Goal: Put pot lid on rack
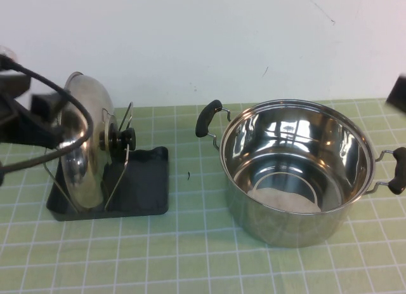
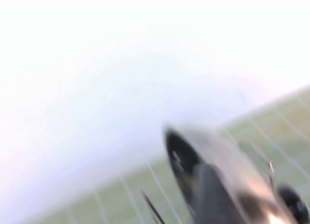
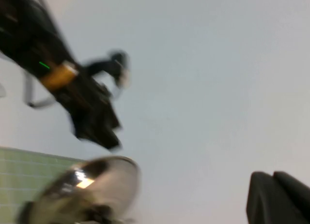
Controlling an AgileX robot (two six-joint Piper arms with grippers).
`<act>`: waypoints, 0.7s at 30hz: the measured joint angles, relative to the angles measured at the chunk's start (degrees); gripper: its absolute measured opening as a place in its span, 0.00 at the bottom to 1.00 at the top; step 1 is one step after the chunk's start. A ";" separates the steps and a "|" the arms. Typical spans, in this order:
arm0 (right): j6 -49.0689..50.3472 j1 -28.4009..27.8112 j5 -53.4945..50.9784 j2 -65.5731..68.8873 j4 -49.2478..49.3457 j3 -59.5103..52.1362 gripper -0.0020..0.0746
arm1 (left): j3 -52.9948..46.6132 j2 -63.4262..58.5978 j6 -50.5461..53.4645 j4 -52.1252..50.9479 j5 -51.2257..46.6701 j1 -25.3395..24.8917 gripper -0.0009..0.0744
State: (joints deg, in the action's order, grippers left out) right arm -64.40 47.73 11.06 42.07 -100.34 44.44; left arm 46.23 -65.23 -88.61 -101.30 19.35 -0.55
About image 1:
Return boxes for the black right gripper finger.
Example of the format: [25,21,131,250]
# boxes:
[384,73,406,114]

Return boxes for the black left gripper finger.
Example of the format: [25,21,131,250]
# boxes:
[30,91,62,117]
[17,107,62,148]

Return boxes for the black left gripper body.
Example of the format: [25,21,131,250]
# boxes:
[0,73,33,145]

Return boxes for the stainless steel lid black knob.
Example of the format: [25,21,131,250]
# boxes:
[58,71,136,211]

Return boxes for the black plastic drip tray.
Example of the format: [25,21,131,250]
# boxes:
[46,146,169,222]

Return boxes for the green grid tablecloth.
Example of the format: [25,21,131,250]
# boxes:
[0,97,406,294]

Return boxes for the black cable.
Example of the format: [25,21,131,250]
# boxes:
[0,53,94,176]

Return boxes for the metal wire lid rack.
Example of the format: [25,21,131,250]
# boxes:
[43,102,134,211]

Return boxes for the stainless steel pot black handles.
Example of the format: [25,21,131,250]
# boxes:
[193,98,406,249]

